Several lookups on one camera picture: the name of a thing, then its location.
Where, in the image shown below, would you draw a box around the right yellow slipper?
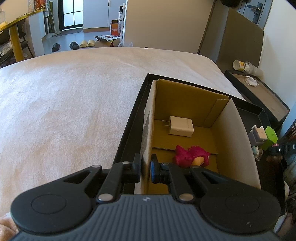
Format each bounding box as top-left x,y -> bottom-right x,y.
87,40 -> 95,47

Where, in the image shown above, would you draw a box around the small brown figurine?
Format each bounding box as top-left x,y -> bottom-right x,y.
266,155 -> 283,164

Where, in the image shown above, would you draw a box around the yellow slipper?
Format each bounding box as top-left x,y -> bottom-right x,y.
87,40 -> 95,47
79,40 -> 88,48

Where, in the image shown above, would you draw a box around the white face mask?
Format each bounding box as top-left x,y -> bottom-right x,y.
243,76 -> 258,87

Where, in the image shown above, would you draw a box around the white cabinet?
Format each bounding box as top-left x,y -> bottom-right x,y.
83,0 -> 126,32

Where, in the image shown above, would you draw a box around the white power adapter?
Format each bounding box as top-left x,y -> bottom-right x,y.
162,116 -> 194,137

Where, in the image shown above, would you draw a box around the large leaning cardboard sheet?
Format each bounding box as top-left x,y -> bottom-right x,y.
216,9 -> 264,72

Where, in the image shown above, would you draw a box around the black spray bottle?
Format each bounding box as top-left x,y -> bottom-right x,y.
118,6 -> 123,22

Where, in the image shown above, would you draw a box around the flat open cardboard box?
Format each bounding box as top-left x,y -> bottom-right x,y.
95,35 -> 120,48

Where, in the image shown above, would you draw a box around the grey door with handle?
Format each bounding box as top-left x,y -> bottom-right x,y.
237,0 -> 273,29

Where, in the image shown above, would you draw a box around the brown cardboard box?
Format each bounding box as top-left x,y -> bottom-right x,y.
135,79 -> 260,194

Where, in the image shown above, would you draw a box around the small blue white figurine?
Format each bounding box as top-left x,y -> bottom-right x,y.
252,146 -> 263,161

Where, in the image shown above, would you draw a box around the right black slipper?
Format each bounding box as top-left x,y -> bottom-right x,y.
69,41 -> 80,50

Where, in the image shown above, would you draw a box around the black side tray with cardboard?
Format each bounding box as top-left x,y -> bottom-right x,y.
224,70 -> 290,128

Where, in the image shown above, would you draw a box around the left yellow slipper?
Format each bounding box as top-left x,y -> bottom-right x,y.
79,40 -> 88,48

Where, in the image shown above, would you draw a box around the large black tray box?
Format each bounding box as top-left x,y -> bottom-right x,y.
113,74 -> 286,215

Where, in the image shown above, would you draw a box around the yellow table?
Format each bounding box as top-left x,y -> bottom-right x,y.
1,9 -> 45,62

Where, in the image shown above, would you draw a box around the left black slipper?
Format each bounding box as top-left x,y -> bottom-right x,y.
51,43 -> 60,52

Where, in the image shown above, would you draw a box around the cream plush blanket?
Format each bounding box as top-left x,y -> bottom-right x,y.
0,47 -> 246,241

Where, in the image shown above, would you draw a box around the black slipper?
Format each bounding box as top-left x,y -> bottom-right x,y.
51,43 -> 60,52
69,41 -> 80,50

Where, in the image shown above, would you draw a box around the white standing fan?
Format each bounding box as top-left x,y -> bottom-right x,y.
44,1 -> 61,39

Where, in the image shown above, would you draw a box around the green hexagonal box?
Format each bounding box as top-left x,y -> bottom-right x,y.
261,126 -> 278,151

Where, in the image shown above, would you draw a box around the stacked paper cups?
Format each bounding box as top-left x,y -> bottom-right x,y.
232,60 -> 263,77

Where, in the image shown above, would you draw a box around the black framed glass door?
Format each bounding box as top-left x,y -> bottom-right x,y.
58,0 -> 83,31

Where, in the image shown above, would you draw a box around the grey white cat figurine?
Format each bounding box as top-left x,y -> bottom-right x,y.
248,125 -> 267,147

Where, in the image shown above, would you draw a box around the orange cardboard box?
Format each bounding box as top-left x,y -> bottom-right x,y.
110,20 -> 120,37

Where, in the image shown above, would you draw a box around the magenta pink plush toy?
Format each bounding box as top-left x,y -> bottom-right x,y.
173,145 -> 211,168

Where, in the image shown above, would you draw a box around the red gift box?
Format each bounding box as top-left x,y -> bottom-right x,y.
34,0 -> 47,11

